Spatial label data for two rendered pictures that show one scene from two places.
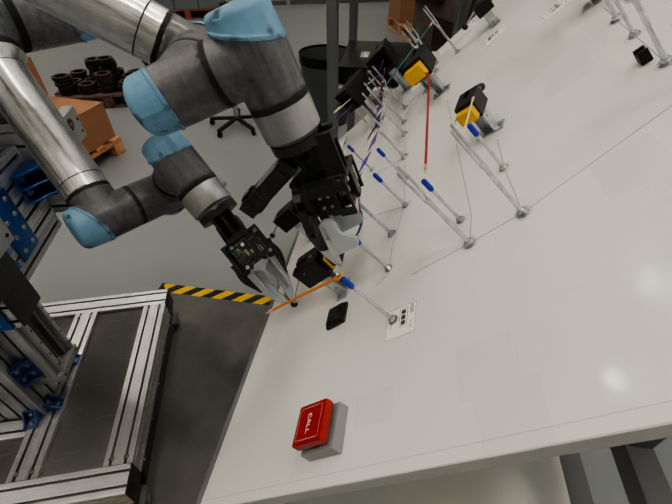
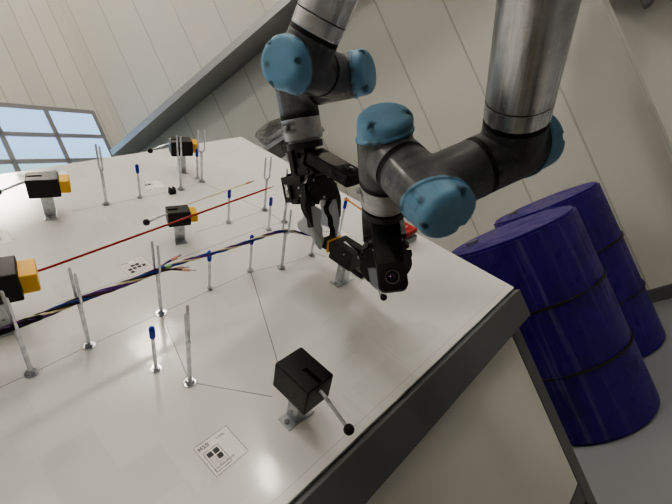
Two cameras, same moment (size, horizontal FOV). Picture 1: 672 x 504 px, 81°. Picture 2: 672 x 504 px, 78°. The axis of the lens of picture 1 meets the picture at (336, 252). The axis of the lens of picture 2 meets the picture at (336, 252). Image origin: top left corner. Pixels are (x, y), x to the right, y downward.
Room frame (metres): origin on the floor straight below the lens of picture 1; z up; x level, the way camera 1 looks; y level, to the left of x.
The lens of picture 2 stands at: (1.12, 0.54, 1.12)
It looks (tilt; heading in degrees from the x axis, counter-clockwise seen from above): 1 degrees down; 219
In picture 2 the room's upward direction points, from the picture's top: 24 degrees counter-clockwise
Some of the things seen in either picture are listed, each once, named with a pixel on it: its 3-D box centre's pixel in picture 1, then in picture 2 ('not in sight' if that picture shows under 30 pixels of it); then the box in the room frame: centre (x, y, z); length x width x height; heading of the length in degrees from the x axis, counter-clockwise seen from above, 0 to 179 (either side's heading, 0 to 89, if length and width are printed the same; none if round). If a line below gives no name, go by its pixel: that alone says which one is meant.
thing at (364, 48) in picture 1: (384, 62); not in sight; (1.59, -0.19, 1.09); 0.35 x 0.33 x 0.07; 171
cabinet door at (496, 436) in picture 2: not in sight; (489, 488); (0.48, 0.12, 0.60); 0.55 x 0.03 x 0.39; 171
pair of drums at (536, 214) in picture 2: not in sight; (561, 293); (-1.09, -0.03, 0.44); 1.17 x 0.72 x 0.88; 9
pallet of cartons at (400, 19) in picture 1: (427, 15); not in sight; (6.88, -1.40, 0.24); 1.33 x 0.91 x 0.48; 9
